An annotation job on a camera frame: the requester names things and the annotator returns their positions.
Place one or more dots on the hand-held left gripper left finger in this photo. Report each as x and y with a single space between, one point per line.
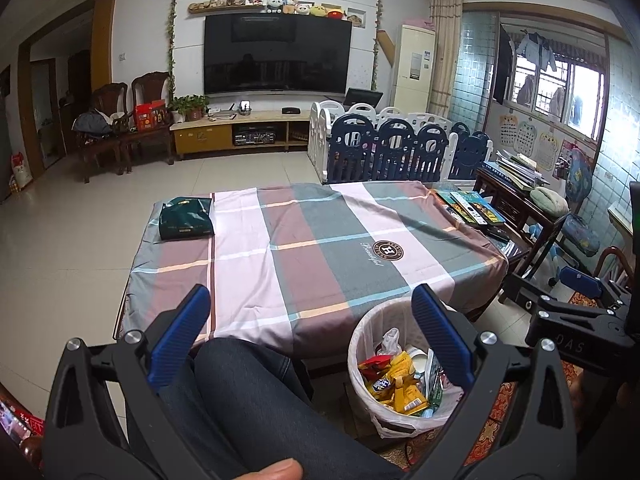
182 330

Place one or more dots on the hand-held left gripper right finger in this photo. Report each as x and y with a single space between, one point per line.
442 335

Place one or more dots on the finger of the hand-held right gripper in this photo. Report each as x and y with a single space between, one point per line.
580 280
522 295

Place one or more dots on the striped paper cup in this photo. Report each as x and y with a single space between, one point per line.
416 360

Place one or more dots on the dark green small packet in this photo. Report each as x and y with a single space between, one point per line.
435 385

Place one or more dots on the white plastic bag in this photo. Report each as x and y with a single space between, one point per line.
391 342

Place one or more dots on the yellow snack bag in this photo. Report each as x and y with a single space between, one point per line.
400 385

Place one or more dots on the red snack packet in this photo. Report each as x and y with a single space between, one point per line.
375 366

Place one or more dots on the white plastic lattice wastebasket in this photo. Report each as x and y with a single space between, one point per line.
362 400

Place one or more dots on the person's left hand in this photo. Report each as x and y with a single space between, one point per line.
280 471

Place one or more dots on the black remote control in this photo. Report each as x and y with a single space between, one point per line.
500 233

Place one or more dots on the grey-green cushion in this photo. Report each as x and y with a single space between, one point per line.
549 202

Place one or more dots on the person's leg in jeans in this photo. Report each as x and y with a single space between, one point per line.
250 400

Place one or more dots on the row of picture books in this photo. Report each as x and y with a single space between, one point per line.
470 207

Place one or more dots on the blue children's backpack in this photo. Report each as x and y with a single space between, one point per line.
581 177

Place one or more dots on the dark green gift bag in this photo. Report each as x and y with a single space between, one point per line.
185 217

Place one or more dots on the stack of books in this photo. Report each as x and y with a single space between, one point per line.
515 167

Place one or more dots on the plaid tablecloth with round emblem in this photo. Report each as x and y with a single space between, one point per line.
300 260

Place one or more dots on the red printed magazine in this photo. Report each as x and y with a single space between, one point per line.
22 427

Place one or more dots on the barred window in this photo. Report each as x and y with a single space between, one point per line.
560 92

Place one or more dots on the wooden television cabinet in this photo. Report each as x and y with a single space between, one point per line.
202 137

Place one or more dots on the navy and white playpen fence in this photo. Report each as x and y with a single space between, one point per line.
395 145

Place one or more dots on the black audio amplifier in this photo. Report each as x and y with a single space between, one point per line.
255 136

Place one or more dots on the red gift box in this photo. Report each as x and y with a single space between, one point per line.
150 117

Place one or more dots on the white router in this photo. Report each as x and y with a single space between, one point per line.
221 113

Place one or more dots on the potted green plant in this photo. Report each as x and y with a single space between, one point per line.
189 107

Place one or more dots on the white sack with red print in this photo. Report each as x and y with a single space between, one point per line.
21 172

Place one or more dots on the dark jacket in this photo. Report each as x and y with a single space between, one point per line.
92 122

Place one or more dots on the hanging black garment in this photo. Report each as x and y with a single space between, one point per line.
502 65

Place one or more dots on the hanging blue shirt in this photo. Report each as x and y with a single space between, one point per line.
537 50

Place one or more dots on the black set-top box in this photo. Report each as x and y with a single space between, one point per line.
290 109

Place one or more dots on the black monitor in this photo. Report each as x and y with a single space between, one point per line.
363 98

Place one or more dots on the beige curtain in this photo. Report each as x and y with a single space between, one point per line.
445 55

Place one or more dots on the cream standing air conditioner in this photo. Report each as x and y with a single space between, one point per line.
412 67

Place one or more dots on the large black television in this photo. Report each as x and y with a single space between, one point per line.
275 55

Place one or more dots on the pink cloth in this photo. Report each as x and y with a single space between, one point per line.
420 23

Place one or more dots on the ivy garland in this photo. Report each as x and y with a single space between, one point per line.
376 35
173 35

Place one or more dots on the small framed picture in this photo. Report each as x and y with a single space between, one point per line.
355 16

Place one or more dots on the red and yellow plush toy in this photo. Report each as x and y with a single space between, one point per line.
335 12

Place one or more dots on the panda plush toy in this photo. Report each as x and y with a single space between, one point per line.
275 3

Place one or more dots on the brown plush toy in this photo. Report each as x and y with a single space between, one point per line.
290 7

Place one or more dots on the white plush toy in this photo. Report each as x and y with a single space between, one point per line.
303 9

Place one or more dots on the wooden armchair frame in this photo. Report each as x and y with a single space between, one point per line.
612 265

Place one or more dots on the colourful wall poster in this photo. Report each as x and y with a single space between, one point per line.
564 160

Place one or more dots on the white wall chart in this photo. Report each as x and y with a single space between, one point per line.
526 136
547 151
508 130

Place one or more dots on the wooden door frame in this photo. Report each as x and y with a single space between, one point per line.
105 20

